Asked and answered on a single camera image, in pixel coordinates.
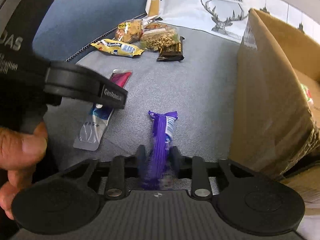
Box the dark brown chocolate bar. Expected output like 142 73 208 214
157 36 185 62

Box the brown cardboard box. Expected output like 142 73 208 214
229 9 319 209

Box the blue sofa armrest cushion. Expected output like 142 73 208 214
33 0 146 63

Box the person's left hand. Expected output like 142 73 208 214
1 121 48 220

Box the clear bag of nuts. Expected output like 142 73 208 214
139 22 180 51

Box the clear bag of crackers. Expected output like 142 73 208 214
114 19 143 43

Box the red pink snack packet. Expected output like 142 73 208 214
110 69 133 88

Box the yellow snack bar wrapper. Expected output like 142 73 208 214
90 38 144 57

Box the purple chocolate bar wrapper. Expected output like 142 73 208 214
142 111 178 190

